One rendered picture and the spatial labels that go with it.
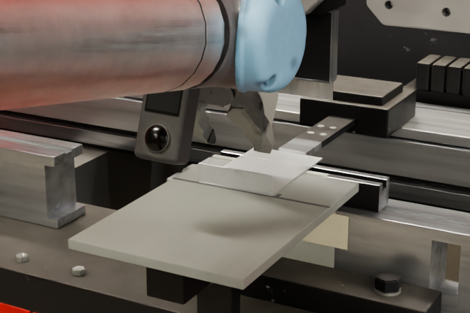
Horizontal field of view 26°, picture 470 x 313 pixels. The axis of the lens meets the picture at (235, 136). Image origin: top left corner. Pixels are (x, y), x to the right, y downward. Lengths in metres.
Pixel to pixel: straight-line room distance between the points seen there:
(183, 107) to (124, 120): 0.62
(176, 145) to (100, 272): 0.31
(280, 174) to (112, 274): 0.23
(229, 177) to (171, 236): 0.14
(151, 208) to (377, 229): 0.24
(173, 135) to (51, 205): 0.43
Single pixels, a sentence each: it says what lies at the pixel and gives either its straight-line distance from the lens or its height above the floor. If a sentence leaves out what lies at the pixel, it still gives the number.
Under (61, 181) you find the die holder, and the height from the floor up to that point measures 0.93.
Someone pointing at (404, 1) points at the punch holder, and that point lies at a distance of 0.98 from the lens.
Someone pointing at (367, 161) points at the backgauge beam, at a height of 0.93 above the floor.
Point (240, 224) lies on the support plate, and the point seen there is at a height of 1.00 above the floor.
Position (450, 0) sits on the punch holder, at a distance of 0.97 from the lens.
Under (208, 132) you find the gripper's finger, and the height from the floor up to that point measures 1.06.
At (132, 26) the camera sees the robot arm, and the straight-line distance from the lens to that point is 0.56.
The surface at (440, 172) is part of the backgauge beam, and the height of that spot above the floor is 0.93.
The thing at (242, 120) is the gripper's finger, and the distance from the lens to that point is 0.97.
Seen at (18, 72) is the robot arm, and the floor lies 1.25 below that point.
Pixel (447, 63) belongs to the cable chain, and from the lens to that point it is 1.44.
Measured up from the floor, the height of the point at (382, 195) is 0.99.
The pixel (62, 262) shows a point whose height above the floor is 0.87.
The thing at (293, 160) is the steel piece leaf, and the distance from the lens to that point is 1.13.
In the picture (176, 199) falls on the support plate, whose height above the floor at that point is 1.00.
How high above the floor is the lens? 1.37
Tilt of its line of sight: 18 degrees down
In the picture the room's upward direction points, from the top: straight up
